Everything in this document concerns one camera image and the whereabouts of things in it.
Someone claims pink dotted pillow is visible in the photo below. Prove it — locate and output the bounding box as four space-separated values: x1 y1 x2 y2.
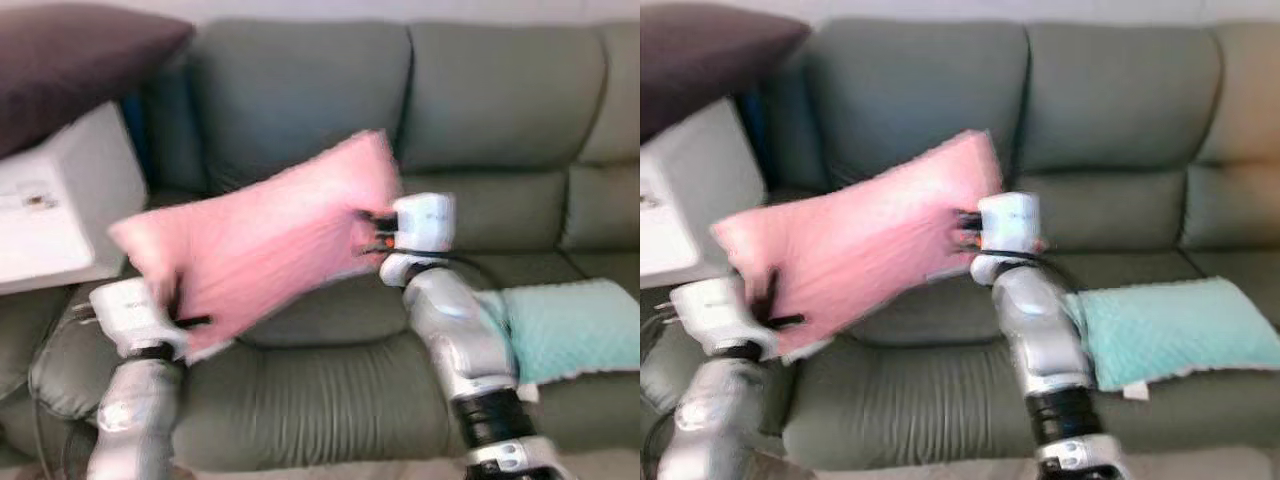
712 130 1003 361
108 130 403 363

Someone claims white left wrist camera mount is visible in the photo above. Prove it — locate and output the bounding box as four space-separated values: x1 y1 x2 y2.
668 278 776 361
88 278 186 359

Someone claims teal dotted pillow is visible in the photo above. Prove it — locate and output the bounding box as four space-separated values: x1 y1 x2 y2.
475 280 641 386
1065 277 1280 393

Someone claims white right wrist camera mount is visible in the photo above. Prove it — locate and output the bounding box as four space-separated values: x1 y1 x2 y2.
975 192 1041 286
385 193 458 286

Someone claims dark purple cushion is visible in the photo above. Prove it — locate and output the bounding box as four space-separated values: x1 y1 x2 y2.
0 3 196 161
640 3 811 144

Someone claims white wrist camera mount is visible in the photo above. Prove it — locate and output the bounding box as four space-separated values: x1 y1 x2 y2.
88 278 186 359
975 192 1041 286
668 278 776 361
385 193 458 286

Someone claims white box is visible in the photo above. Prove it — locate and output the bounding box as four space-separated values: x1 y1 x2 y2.
640 97 766 291
0 100 148 296

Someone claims dark green leather sofa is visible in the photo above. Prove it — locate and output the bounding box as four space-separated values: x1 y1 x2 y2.
0 18 641 471
640 18 1280 471

